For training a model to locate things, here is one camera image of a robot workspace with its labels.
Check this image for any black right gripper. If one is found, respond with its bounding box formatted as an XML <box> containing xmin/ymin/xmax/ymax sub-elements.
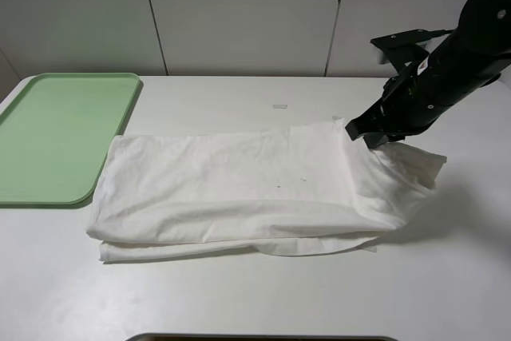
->
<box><xmin>345</xmin><ymin>62</ymin><xmax>443</xmax><ymax>149</ymax></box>

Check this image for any white short sleeve shirt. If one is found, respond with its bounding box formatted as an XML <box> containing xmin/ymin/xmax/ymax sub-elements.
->
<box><xmin>87</xmin><ymin>119</ymin><xmax>446</xmax><ymax>263</ymax></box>

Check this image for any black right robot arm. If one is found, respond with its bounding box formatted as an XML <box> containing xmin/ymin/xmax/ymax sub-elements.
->
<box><xmin>346</xmin><ymin>0</ymin><xmax>510</xmax><ymax>149</ymax></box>

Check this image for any green plastic tray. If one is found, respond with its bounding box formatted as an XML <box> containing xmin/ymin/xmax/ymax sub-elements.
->
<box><xmin>1</xmin><ymin>73</ymin><xmax>142</xmax><ymax>207</ymax></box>

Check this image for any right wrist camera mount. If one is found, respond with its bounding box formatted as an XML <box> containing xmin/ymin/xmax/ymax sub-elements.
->
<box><xmin>370</xmin><ymin>30</ymin><xmax>434</xmax><ymax>73</ymax></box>

